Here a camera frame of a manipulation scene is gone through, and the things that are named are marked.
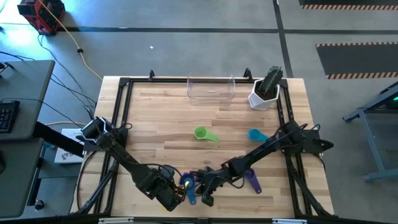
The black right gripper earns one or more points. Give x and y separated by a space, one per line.
214 175

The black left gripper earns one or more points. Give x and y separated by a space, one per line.
163 186

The blue plastic measuring cup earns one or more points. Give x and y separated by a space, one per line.
192 196

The green plastic measuring cup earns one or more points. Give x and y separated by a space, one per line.
202 133

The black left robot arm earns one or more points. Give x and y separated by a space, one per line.
124 155

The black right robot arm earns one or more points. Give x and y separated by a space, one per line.
264 146

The purple plastic measuring cup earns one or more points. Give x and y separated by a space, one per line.
255 185

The teal plastic measuring cup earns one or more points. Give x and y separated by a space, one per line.
255 134

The clear plastic basket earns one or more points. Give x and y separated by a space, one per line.
211 93

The white printed booklet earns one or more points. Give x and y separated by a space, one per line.
66 155

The white faceted plant pot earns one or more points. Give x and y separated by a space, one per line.
259 104

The black caster wheel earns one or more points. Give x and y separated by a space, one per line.
38 204

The green cactus plant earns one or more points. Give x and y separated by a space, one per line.
272 81

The grey desk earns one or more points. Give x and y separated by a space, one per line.
28 81
15 186

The black keyboard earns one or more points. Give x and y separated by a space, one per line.
7 116

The black hazard-striped floor mat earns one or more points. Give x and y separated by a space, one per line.
342 2
357 59

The red floor machine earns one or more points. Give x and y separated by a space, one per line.
43 15

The white clamp bracket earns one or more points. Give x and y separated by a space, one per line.
289 221

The black aluminium table frame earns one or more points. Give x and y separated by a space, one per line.
161 80

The blue-grey metal table frame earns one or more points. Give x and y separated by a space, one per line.
367 140

